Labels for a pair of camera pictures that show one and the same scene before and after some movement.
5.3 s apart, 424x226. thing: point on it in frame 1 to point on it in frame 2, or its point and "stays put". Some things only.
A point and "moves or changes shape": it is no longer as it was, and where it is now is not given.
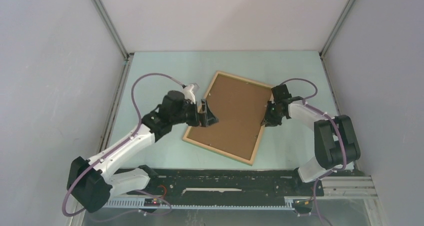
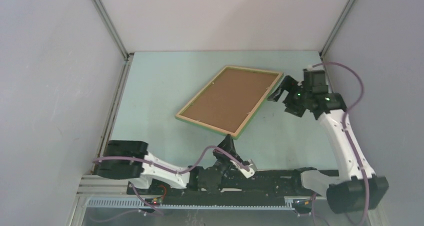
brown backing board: [239, 107] moves or changes shape
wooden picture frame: [240, 105] moves or changes shape
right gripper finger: [265, 122] to [287, 83]
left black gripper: [208, 118] to [228, 144]
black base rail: [224, 184] stays put
